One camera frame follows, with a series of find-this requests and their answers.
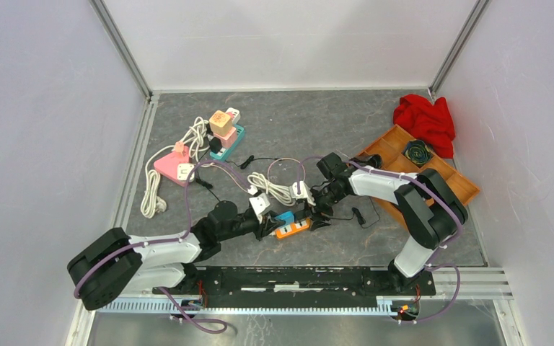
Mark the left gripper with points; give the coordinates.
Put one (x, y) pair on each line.
(269, 223)

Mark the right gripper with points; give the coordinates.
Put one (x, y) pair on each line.
(319, 207)

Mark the orange power strip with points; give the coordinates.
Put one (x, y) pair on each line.
(293, 228)

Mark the blue folding extension socket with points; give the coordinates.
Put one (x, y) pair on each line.
(286, 217)

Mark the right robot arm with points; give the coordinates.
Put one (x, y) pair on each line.
(432, 212)

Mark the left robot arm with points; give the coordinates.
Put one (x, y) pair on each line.
(117, 262)

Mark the pink plug adapter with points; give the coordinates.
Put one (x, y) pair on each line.
(224, 137)

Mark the teal power strip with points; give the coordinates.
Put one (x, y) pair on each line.
(224, 154)

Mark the small black adapter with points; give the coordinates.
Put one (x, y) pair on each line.
(215, 145)

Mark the wooden cube adapter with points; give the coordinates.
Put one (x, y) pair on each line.
(221, 123)

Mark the pink square power strip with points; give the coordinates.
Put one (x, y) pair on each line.
(177, 165)

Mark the red cloth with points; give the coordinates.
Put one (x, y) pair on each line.
(427, 121)

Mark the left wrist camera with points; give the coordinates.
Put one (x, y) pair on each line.
(261, 205)

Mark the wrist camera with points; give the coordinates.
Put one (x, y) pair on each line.
(300, 191)
(261, 205)

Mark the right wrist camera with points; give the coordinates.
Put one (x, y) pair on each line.
(300, 191)

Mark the dark green ring object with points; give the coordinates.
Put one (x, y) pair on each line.
(417, 152)

